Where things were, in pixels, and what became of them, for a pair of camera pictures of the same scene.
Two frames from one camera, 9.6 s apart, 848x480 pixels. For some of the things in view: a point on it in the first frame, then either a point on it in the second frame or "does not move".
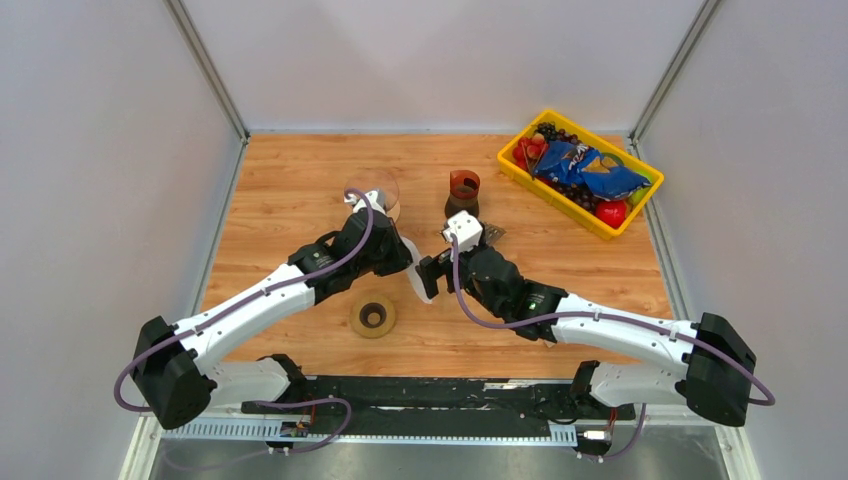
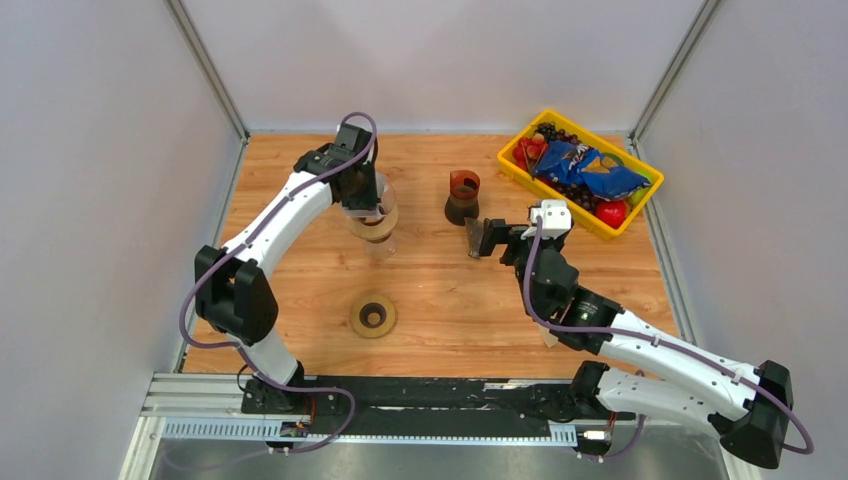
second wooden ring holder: (372, 316) does not move
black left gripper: (401, 259) to (370, 199)
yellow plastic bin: (558, 199) does not move
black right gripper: (428, 272) to (497, 232)
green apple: (639, 196) does not move
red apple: (613, 212) does not move
